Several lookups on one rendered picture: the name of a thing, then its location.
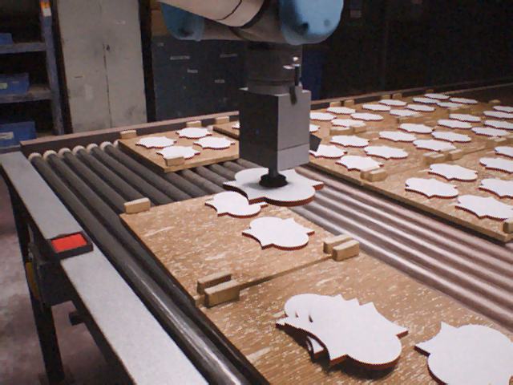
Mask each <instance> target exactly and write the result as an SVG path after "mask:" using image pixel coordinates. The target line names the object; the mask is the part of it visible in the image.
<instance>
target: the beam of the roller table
mask: <svg viewBox="0 0 513 385"><path fill-rule="evenodd" d="M0 173H1V175H2V177H3V179H4V181H5V182H6V185H7V187H8V188H9V190H10V192H11V193H12V195H13V197H14V199H15V200H16V202H17V205H18V207H19V208H20V210H21V211H22V214H23V216H24V217H25V218H26V221H27V222H28V225H29V226H30V228H31V230H32V232H33V234H34V235H35V237H36V239H37V240H38V243H39V245H40V246H41V248H42V251H43V252H44V253H45V255H46V257H47V259H48V261H50V263H51V265H52V267H53V269H54V270H55V272H56V274H57V275H58V277H59V280H60V282H61V283H62V285H63V287H64V289H65V291H66V292H67V294H68V296H69V298H70V300H71V301H72V302H73V304H74V306H75V308H76V310H77V311H78V312H79V315H80V317H81V318H82V320H83V323H84V324H85V326H86V328H87V329H88V331H90V333H91V335H92V337H93V339H94V340H95V343H96V345H97V347H98V348H99V350H100V352H101V353H102V355H103V357H104V358H105V359H106V360H107V363H108V364H109V367H110V368H111V370H112V372H113V374H114V376H115V377H116V379H117V381H118V382H119V385H209V383H208V382H207V381H206V380H205V378H204V377H203V376H202V374H201V373H200V372H199V371H198V370H197V369H196V368H195V366H194V365H192V364H191V361H190V360H189V359H188V357H187V356H186V355H185V354H184V353H183V351H182V350H181V349H180V348H179V347H178V346H177V345H176V344H175V343H174V342H173V340H172V338H171V337H170V336H169V334H168V333H167V332H166V331H165V329H164V328H163V327H161V325H160V324H159V323H158V322H157V320H156V319H155V318H154V316H153V315H152V314H151V312H150V311H149V310H148V309H147V307H145V306H144V305H143V303H142V302H141V301H140V300H139V298H138V297H137V296H136V295H135V293H134V292H133V291H132V289H131V288H130V287H129V286H128V285H127V283H126V282H125V281H124V280H123V279H122V278H121V276H120V275H119V274H118V273H117V271H116V270H115V268H114V266H113V265H112V264H110V263H109V261H108V260H107V259H106V258H105V257H104V256H103V254H102V252H101V251H100V250H99V248H98V247H97V246H96V245H95V243H94V242H93V241H92V240H91V239H90V238H89V237H88V236H87V237H88V239H89V240H91V241H92V243H93V244H94V250H93V251H90V252H86V253H81V254H77V255H74V256H70V257H65V259H64V258H62V260H60V259H59V260H58V261H56V258H55V256H54V254H53V253H52V252H51V251H50V250H49V248H48V246H47V243H46V239H47V238H50V237H55V236H57V235H59V234H62V233H73V232H77V231H81V230H82V231H83V232H84V230H83V229H82V228H81V227H80V225H79V224H78V223H77V221H76V220H75V219H74V217H73V216H72V215H71V214H70V212H69V211H68V210H67V208H66V207H65V206H64V205H63V204H62V203H61V201H60V200H59V199H58V198H57V196H56V195H55V194H54V193H53V192H52V191H51V189H50V188H49V187H48V185H47V184H46V182H45V180H44V179H43V178H42V177H41V176H40V175H39V174H38V172H37V171H36V170H35V169H34V167H33V166H32V165H31V164H30V161H29V160H28V159H27V158H26V157H25V156H24V155H23V153H22V152H10V153H4V154H0ZM85 234H86V233H85ZM86 235H87V234H86Z"/></svg>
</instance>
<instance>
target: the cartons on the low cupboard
mask: <svg viewBox="0 0 513 385"><path fill-rule="evenodd" d="M143 4H144V9H145V11H144V13H145V24H144V26H145V31H146V34H147V35H152V36H155V35H172V34H171V33H170V32H169V31H168V29H167V27H166V26H165V23H164V19H163V15H162V5H161V2H160V1H157V0H143ZM157 9H161V10H157Z"/></svg>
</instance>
